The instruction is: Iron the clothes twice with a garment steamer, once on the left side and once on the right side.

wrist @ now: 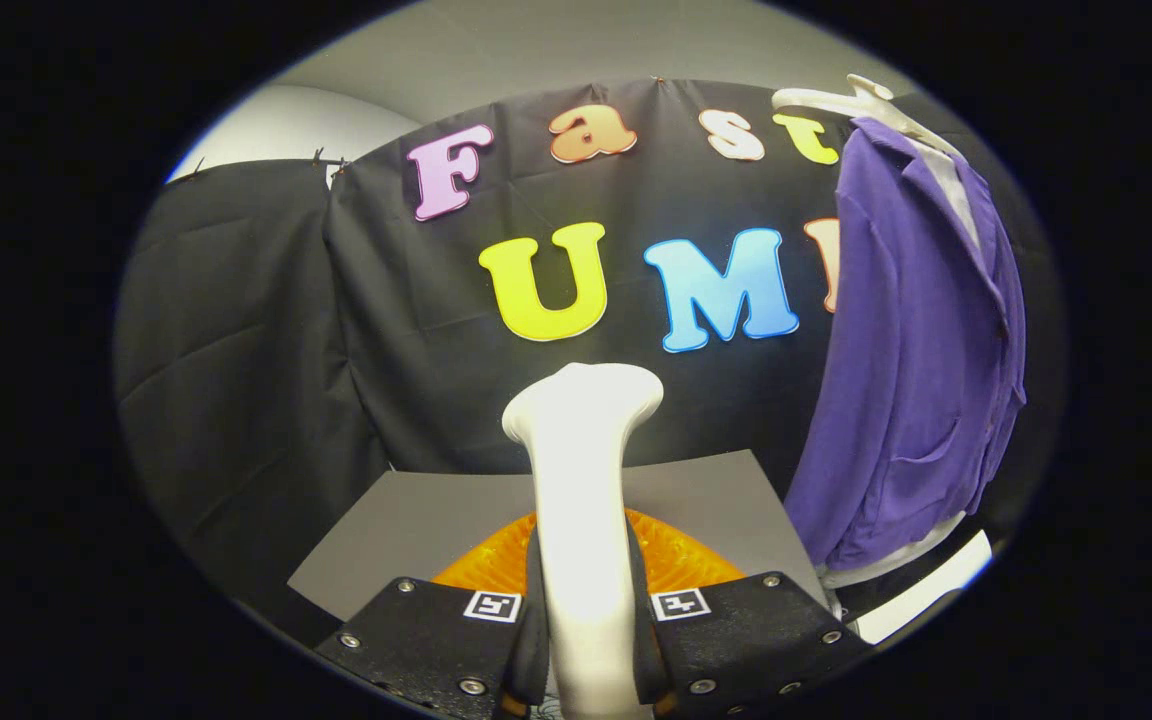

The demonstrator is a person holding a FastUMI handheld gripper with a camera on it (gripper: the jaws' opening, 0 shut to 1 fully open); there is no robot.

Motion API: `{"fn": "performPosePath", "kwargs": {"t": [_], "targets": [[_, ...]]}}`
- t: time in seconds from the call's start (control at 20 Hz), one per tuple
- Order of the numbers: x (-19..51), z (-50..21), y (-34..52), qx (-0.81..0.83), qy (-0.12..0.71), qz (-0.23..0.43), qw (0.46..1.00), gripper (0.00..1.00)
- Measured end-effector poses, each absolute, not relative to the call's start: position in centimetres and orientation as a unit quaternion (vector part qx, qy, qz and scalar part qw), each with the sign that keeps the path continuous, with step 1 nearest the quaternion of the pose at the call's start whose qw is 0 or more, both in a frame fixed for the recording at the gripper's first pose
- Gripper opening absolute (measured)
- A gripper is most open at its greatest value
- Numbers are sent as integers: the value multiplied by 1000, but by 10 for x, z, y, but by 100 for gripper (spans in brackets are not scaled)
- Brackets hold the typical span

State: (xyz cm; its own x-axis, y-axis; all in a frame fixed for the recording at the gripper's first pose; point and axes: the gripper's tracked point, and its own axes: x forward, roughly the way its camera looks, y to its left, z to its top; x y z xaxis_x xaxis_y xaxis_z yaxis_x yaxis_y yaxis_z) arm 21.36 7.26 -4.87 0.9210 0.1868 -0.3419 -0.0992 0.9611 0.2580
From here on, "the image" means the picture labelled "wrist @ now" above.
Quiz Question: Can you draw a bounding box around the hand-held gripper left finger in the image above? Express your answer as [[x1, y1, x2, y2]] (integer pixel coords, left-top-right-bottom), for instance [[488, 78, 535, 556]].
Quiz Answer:
[[314, 510, 549, 720]]

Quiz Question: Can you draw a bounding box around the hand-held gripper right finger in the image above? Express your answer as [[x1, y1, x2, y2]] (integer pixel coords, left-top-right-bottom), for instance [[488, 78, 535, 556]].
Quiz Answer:
[[624, 508, 875, 720]]

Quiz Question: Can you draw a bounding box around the white garment steamer head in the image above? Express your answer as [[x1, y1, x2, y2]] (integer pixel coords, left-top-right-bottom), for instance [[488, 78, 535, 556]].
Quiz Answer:
[[501, 362, 665, 720]]

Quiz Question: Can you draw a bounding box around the white shirt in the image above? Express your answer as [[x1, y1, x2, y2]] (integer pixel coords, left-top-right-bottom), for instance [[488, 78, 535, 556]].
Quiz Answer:
[[816, 135, 982, 591]]

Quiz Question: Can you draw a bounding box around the purple corduroy jacket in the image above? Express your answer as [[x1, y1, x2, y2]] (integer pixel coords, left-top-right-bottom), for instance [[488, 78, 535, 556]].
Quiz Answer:
[[784, 117, 1029, 573]]

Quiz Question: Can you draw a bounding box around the white clothes hanger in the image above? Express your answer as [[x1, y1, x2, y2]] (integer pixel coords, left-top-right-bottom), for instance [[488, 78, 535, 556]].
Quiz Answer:
[[771, 73, 962, 161]]

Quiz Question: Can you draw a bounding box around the grey cabinet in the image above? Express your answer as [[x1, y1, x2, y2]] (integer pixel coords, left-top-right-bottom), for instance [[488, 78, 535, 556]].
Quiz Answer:
[[286, 450, 827, 623]]

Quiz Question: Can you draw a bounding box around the white paper sheet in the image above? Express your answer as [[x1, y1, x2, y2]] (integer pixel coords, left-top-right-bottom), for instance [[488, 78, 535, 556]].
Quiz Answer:
[[851, 530, 994, 646]]

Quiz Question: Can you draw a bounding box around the black backdrop cloth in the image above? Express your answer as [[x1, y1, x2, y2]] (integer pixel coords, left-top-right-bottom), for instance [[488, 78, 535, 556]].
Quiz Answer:
[[114, 78, 1067, 641]]

